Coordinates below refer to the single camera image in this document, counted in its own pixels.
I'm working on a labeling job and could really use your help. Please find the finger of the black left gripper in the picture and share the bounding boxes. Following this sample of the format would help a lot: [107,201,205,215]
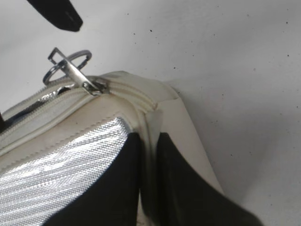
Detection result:
[28,0,83,32]

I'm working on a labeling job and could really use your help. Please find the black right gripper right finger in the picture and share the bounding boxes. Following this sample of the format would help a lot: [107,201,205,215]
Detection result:
[141,133,259,226]

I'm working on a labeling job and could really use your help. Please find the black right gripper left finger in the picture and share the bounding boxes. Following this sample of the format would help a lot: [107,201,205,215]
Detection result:
[44,133,141,226]

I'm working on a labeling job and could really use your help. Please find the silver zipper pull with ring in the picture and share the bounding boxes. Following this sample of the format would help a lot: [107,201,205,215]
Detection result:
[43,47,108,96]

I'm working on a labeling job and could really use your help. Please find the cream zippered bag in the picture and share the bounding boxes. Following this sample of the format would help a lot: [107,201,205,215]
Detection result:
[0,71,222,226]

